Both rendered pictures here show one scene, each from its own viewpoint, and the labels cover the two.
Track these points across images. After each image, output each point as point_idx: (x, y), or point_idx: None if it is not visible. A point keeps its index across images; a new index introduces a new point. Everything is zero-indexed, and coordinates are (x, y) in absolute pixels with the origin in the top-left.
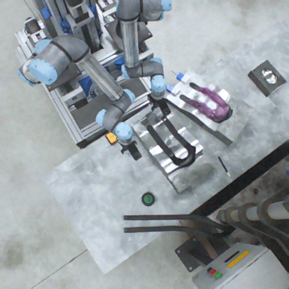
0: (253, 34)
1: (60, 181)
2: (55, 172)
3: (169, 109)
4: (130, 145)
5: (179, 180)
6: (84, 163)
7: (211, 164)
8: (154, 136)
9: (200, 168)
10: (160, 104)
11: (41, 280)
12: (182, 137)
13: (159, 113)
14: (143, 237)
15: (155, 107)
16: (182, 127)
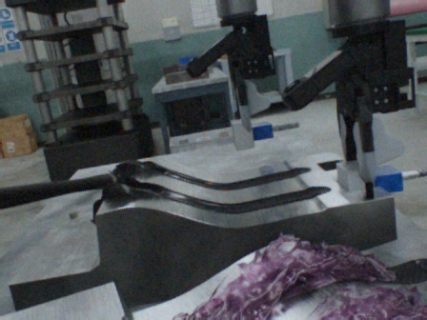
0: None
1: (273, 142)
2: (295, 138)
3: (294, 89)
4: (221, 38)
5: (90, 216)
6: (289, 155)
7: (26, 281)
8: (264, 181)
9: (56, 255)
10: (322, 62)
11: None
12: (203, 209)
13: (339, 178)
14: (67, 198)
15: (336, 96)
16: (244, 224)
